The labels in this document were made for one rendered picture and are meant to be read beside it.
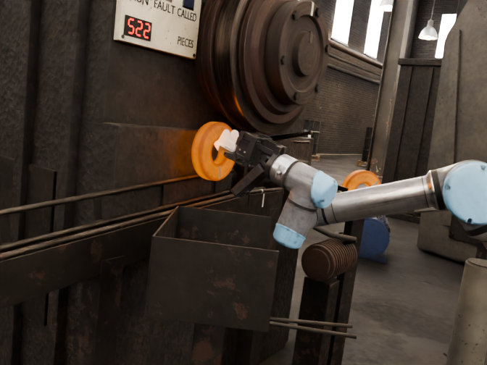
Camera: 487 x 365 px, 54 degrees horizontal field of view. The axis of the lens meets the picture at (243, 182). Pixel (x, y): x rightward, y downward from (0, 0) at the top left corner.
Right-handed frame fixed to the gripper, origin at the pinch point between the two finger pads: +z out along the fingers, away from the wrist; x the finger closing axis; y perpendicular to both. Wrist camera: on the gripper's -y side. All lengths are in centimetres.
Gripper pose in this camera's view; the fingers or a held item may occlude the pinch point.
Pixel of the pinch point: (216, 143)
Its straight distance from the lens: 126.6
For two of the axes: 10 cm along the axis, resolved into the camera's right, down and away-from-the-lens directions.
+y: 3.1, -9.0, -2.9
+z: -7.5, -4.2, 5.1
